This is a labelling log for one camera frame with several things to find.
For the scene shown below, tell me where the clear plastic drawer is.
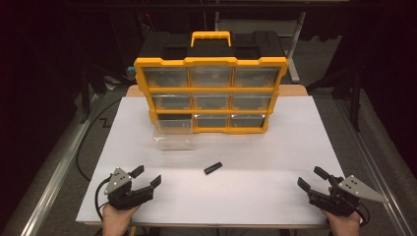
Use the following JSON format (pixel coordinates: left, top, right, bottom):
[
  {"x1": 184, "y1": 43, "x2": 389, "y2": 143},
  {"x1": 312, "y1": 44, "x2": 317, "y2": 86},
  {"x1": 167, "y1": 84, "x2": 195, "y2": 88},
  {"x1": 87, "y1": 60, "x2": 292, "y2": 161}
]
[{"x1": 152, "y1": 118, "x2": 196, "y2": 151}]

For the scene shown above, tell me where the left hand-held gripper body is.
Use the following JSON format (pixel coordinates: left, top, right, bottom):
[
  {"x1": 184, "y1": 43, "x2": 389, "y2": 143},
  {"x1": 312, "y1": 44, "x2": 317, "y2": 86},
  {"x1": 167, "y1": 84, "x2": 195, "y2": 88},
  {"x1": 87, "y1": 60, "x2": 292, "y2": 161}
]
[{"x1": 103, "y1": 166, "x2": 155, "y2": 211}]

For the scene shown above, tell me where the small black block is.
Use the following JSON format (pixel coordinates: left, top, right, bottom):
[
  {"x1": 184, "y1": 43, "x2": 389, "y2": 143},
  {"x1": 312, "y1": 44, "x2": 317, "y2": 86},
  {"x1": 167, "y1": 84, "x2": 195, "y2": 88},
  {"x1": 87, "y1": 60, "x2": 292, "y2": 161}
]
[{"x1": 203, "y1": 161, "x2": 223, "y2": 176}]

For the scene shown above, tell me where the white table mat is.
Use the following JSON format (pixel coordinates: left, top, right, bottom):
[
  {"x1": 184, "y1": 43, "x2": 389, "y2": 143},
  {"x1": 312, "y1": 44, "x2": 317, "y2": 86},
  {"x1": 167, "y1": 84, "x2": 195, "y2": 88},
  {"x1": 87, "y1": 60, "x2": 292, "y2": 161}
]
[{"x1": 75, "y1": 95, "x2": 345, "y2": 228}]

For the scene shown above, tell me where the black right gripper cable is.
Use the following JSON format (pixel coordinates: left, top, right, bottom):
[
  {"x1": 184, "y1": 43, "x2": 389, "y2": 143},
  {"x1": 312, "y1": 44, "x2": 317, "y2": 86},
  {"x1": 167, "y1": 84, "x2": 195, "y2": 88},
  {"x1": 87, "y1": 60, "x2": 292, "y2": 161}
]
[{"x1": 357, "y1": 202, "x2": 372, "y2": 228}]

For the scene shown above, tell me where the person's left hand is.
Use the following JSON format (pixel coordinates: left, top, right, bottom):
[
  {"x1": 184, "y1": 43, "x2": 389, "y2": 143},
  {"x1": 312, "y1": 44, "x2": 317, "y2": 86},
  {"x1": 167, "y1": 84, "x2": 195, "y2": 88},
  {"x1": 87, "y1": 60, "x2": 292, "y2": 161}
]
[{"x1": 101, "y1": 203, "x2": 141, "y2": 236}]

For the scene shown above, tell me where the set of clear small drawers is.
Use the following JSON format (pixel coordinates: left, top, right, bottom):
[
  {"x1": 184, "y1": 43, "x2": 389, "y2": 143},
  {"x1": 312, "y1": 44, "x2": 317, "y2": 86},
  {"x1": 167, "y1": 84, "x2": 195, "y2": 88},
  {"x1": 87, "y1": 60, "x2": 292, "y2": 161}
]
[{"x1": 144, "y1": 66, "x2": 281, "y2": 129}]

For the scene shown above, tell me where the black floor cable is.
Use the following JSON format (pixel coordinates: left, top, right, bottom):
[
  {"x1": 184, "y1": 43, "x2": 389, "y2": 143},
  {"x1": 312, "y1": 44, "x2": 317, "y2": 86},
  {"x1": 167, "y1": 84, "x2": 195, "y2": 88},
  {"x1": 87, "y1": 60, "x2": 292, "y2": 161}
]
[{"x1": 75, "y1": 97, "x2": 123, "y2": 182}]

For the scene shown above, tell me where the dark metal stand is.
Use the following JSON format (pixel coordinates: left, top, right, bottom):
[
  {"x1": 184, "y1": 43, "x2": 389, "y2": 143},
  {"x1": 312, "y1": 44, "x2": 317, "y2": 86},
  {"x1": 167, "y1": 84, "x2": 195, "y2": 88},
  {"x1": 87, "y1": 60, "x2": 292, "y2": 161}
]
[
  {"x1": 79, "y1": 61, "x2": 133, "y2": 125},
  {"x1": 305, "y1": 64, "x2": 363, "y2": 133}
]

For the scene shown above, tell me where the yellow black drawer organizer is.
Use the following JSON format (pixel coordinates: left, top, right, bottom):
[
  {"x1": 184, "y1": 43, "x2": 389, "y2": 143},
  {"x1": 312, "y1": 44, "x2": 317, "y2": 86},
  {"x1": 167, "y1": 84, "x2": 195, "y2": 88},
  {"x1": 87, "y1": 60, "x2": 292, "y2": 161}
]
[{"x1": 133, "y1": 30, "x2": 290, "y2": 135}]

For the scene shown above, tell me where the person's right hand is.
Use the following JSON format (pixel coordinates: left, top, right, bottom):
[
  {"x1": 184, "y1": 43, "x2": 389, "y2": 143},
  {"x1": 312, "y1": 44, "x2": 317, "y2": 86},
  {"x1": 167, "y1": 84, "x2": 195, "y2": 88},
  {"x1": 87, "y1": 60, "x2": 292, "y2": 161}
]
[{"x1": 322, "y1": 208, "x2": 362, "y2": 236}]

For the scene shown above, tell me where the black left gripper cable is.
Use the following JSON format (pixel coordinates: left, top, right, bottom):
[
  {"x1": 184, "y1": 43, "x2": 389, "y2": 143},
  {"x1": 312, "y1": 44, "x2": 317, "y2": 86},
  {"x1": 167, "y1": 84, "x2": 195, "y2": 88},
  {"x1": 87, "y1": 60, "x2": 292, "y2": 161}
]
[{"x1": 94, "y1": 176, "x2": 112, "y2": 221}]

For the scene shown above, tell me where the aluminium floor rail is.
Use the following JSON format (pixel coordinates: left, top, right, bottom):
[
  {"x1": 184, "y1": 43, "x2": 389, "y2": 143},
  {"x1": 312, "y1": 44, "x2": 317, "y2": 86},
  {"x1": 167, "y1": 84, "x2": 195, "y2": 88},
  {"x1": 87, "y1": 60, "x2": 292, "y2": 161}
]
[
  {"x1": 19, "y1": 93, "x2": 103, "y2": 236},
  {"x1": 333, "y1": 97, "x2": 417, "y2": 236}
]

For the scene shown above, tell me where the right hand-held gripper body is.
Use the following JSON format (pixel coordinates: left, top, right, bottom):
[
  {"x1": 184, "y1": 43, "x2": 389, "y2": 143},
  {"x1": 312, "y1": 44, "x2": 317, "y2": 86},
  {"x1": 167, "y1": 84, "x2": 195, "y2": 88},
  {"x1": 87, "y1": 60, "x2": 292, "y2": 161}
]
[{"x1": 307, "y1": 174, "x2": 389, "y2": 217}]

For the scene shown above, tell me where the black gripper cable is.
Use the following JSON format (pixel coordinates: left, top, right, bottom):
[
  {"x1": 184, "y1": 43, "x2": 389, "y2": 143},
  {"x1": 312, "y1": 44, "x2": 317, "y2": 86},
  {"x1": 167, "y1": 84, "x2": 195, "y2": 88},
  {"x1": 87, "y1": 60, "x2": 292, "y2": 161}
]
[
  {"x1": 357, "y1": 202, "x2": 372, "y2": 228},
  {"x1": 94, "y1": 176, "x2": 112, "y2": 221}
]

